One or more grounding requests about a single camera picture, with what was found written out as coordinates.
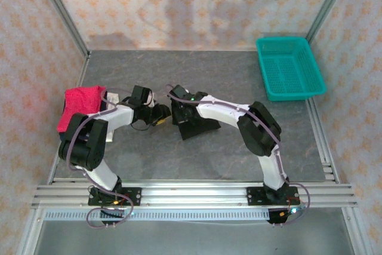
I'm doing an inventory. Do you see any teal plastic basket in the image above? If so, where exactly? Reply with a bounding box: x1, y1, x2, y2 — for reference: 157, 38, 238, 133
255, 36, 326, 103

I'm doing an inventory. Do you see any aluminium frame leg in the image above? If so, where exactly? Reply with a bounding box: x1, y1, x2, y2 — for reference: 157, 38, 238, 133
16, 207, 45, 255
340, 207, 374, 255

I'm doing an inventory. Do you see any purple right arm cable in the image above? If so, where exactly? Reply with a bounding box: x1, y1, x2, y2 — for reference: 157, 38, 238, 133
165, 84, 313, 228

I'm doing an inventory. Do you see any aluminium mounting rail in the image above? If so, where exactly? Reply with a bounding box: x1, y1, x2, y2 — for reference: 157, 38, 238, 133
31, 179, 359, 208

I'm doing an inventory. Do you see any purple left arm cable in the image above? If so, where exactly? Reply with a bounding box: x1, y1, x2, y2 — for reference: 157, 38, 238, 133
67, 87, 156, 229

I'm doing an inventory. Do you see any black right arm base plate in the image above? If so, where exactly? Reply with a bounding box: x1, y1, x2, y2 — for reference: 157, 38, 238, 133
246, 186, 300, 207

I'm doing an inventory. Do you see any aluminium corner post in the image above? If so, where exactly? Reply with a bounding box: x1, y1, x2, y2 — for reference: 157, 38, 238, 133
306, 0, 356, 44
31, 0, 91, 57

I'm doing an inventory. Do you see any red folded t-shirt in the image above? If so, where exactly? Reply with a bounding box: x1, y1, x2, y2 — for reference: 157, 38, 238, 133
56, 85, 107, 133

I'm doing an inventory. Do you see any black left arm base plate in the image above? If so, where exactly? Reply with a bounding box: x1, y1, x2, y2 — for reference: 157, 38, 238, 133
88, 187, 142, 207

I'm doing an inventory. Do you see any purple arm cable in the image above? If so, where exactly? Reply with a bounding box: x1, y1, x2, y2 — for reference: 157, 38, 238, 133
165, 84, 313, 228
67, 87, 156, 229

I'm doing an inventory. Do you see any white slotted cable duct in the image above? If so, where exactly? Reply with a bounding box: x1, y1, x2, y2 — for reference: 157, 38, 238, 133
43, 208, 271, 222

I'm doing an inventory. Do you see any black t-shirt with gold print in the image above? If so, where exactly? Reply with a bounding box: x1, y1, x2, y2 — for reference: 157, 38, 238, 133
177, 114, 222, 141

